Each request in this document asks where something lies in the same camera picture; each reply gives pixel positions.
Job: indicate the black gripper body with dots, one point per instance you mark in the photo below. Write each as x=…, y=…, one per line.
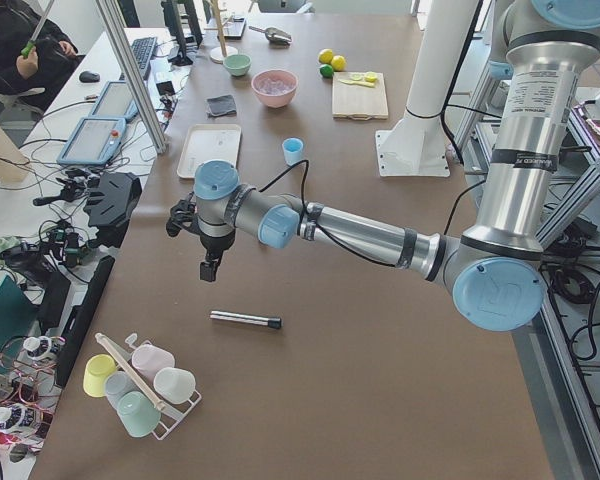
x=212, y=245

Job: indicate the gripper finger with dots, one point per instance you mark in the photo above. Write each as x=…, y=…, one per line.
x=208, y=270

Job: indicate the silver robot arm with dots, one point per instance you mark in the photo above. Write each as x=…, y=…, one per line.
x=491, y=269

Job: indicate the pink cup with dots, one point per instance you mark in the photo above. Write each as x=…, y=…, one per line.
x=149, y=359

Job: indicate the white cup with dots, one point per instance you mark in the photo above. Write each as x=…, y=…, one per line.
x=174, y=384

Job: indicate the blue plastic cup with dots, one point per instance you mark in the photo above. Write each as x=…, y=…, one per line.
x=293, y=150

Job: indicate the grey cup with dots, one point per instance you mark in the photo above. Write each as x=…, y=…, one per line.
x=116, y=386

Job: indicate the yellow cup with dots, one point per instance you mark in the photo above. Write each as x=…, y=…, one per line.
x=97, y=369

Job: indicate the green cup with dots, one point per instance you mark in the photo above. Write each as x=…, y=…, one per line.
x=137, y=414

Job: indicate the pink bowl of ice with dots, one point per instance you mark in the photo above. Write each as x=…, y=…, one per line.
x=275, y=88

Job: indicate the metal ice scoop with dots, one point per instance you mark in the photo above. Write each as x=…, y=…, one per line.
x=274, y=35

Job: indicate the steel muddler with black tip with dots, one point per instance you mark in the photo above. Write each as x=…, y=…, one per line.
x=275, y=323

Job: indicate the cream rabbit tray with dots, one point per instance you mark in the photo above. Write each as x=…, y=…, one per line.
x=206, y=142

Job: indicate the grey folded cloth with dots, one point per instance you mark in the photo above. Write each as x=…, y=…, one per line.
x=221, y=106

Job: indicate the blue teach pendant near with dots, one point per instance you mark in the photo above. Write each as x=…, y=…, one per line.
x=93, y=142

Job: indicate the blue teach pendant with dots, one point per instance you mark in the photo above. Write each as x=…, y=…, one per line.
x=93, y=142
x=115, y=100

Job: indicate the blue teach pendant far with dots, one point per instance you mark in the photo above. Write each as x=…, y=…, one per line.
x=115, y=100

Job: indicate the green bowl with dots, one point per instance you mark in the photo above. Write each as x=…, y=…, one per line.
x=237, y=65

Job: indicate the wooden mug tree stand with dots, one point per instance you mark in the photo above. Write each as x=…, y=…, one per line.
x=223, y=50

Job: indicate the wooden cutting board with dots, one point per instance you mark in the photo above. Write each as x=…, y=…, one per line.
x=357, y=102

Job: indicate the green lime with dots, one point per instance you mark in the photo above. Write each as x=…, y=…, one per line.
x=326, y=71

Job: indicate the black keyboard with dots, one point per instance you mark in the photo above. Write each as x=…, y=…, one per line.
x=143, y=51

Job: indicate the yellow plastic knife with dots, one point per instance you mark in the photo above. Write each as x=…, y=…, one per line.
x=362, y=83

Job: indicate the black computer mouse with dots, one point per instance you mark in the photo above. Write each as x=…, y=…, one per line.
x=89, y=77

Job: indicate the yellow lemon far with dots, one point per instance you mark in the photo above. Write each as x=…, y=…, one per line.
x=325, y=56

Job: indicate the yellow lemon near board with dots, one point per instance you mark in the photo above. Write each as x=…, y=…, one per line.
x=338, y=63

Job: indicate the seated person in black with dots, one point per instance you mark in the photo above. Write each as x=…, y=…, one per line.
x=48, y=66

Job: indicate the black plastic bracket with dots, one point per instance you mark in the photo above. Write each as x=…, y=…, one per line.
x=112, y=201

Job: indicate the white wire cup rack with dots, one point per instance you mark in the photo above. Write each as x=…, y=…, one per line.
x=172, y=415

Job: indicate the aluminium frame post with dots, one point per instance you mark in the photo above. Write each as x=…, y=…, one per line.
x=113, y=23

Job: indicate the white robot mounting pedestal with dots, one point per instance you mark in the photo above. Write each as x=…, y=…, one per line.
x=416, y=145

